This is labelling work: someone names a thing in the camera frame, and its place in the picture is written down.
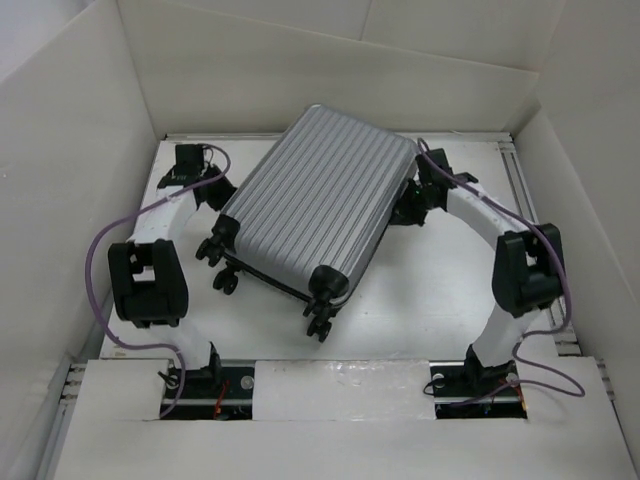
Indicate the grey hard-shell suitcase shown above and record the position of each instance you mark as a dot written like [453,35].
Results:
[310,216]

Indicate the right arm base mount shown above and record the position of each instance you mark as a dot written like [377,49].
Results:
[456,397]

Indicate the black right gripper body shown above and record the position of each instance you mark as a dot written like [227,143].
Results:
[414,205]

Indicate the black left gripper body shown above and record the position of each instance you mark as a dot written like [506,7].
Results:
[218,193]

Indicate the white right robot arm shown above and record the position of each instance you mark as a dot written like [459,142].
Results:
[528,268]

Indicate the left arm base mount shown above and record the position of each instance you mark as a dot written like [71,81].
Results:
[229,397]

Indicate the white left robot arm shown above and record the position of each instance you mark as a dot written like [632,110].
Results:
[148,282]

